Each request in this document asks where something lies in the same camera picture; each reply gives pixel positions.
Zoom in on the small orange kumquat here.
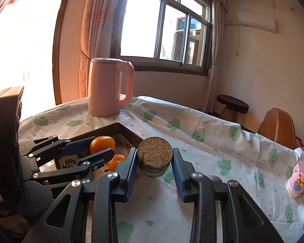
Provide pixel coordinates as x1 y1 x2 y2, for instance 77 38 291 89
106 154 127 172

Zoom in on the large orange tangerine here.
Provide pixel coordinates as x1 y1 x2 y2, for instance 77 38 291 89
89 136 115 154

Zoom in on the cork-topped brown jar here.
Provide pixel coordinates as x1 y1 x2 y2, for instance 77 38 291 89
137 137 173 178

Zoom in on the pink rectangular tin box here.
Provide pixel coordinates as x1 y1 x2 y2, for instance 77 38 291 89
37 122 144 183

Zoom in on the pink electric kettle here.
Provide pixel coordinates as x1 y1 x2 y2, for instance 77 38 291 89
88 58 134 117

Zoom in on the pink cartoon cup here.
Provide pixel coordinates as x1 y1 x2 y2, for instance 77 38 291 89
286 161 304 199

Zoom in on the white cloud-print tablecloth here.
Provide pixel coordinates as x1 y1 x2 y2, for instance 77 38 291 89
19 97 304 242

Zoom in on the brown leather armchair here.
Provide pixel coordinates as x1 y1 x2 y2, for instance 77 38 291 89
257 108 296 149

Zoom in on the dark round stool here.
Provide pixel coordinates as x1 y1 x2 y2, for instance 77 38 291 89
216 94 249 123

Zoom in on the pink left curtain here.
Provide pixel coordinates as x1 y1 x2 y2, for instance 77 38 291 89
78 0 119 98

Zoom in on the beige right curtain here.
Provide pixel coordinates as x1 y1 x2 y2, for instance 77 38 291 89
200 0 225 113

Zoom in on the window with metal frame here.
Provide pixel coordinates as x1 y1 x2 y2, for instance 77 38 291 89
111 0 211 75

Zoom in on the white wall air conditioner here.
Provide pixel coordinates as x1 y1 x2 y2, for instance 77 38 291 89
238 12 276 33

